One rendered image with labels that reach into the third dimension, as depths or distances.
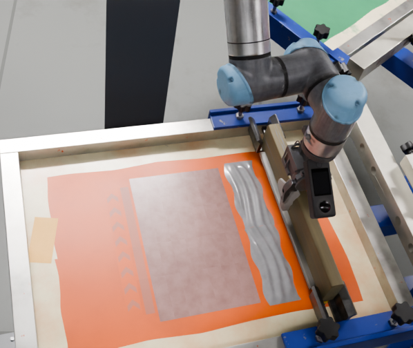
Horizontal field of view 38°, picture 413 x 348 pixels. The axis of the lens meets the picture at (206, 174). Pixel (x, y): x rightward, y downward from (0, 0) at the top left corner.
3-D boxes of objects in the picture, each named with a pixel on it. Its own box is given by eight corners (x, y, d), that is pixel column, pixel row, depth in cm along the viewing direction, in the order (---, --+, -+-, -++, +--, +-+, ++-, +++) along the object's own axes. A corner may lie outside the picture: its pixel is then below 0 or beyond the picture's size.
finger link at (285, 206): (277, 192, 132) (295, 167, 125) (285, 214, 128) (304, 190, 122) (264, 192, 130) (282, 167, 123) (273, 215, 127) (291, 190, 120)
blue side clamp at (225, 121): (210, 143, 145) (214, 125, 139) (205, 128, 147) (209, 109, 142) (321, 130, 153) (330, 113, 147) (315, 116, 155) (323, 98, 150)
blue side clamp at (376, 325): (282, 368, 116) (291, 357, 110) (273, 344, 118) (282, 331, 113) (415, 338, 123) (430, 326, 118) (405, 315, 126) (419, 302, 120)
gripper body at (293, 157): (311, 157, 127) (329, 121, 117) (326, 191, 122) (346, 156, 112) (278, 161, 125) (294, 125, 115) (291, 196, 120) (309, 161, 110)
